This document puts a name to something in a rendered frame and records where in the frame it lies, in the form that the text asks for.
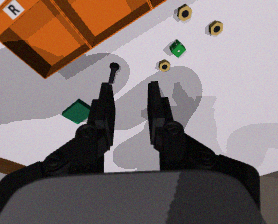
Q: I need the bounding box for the black bolt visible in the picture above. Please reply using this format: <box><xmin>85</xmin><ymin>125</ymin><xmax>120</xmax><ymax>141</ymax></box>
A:
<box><xmin>109</xmin><ymin>62</ymin><xmax>120</xmax><ymax>84</ymax></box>

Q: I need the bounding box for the brass hex nut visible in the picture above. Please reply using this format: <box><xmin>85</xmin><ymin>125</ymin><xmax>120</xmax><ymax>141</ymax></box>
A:
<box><xmin>159</xmin><ymin>59</ymin><xmax>170</xmax><ymax>72</ymax></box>
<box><xmin>209</xmin><ymin>20</ymin><xmax>223</xmax><ymax>36</ymax></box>
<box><xmin>177</xmin><ymin>4</ymin><xmax>192</xmax><ymax>22</ymax></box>

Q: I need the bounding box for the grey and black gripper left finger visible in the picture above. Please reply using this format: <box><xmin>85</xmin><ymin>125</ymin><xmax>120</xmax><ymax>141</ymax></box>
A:
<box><xmin>0</xmin><ymin>82</ymin><xmax>116</xmax><ymax>213</ymax></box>

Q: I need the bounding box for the green rectangular block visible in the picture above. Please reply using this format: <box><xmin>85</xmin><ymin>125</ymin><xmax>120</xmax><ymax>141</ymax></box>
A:
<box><xmin>62</xmin><ymin>99</ymin><xmax>91</xmax><ymax>124</ymax></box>

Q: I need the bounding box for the green die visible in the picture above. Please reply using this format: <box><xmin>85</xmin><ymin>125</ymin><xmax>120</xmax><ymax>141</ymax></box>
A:
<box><xmin>169</xmin><ymin>39</ymin><xmax>186</xmax><ymax>58</ymax></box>

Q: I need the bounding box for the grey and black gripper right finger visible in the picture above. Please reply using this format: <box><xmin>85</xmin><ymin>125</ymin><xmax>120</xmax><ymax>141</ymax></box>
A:
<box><xmin>147</xmin><ymin>81</ymin><xmax>260</xmax><ymax>211</ymax></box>

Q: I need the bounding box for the orange three-compartment tray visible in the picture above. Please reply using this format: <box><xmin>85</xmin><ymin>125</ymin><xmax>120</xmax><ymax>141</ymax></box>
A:
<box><xmin>0</xmin><ymin>0</ymin><xmax>167</xmax><ymax>79</ymax></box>

